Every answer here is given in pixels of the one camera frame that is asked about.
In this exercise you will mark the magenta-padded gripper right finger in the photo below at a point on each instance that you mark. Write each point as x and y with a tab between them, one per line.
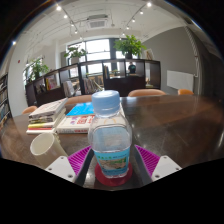
165	166

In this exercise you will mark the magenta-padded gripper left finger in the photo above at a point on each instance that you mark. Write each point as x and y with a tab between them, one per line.
61	166

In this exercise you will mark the clear water bottle blue cap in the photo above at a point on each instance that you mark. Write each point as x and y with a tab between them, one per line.
110	140

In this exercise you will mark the large book blue cover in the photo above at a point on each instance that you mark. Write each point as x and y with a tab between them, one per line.
78	116

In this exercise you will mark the stack of books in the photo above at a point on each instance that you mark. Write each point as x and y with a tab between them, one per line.
45	115

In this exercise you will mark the orange chairs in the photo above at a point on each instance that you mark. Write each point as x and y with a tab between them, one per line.
146	92

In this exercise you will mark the dark open shelf unit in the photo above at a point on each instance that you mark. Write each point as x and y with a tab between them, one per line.
123	85

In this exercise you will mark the bushy potted plant by window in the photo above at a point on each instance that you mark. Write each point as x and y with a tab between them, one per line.
37	68

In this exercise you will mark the person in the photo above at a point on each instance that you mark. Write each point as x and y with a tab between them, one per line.
132	68

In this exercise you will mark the small potted plant white pot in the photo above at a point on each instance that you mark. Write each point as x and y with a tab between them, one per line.
75	53

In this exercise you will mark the large potted plant dark pot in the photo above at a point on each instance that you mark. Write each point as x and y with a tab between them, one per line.
130	45

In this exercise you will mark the ceiling air conditioner unit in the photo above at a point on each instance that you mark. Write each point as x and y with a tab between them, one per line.
97	22

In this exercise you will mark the ceiling lights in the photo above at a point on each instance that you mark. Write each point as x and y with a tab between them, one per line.
59	7

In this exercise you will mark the tall wall bookshelf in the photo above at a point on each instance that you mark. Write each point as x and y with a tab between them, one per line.
4	103

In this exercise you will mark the white wall panel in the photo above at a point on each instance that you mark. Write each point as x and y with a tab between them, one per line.
180	81

